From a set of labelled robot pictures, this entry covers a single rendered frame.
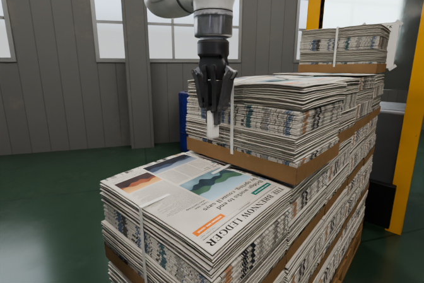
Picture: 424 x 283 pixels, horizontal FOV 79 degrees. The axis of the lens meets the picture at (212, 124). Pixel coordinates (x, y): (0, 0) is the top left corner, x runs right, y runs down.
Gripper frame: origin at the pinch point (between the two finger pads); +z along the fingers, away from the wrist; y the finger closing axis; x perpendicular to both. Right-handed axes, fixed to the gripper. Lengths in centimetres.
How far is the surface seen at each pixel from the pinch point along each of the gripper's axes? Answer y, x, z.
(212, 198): -8.4, 9.8, 13.2
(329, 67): 3, -94, -14
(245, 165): -6.0, -6.2, 11.3
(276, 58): 151, -323, -24
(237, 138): -3.2, -6.2, 4.6
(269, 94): -11.6, -6.6, -7.9
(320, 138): -20.0, -20.0, 4.2
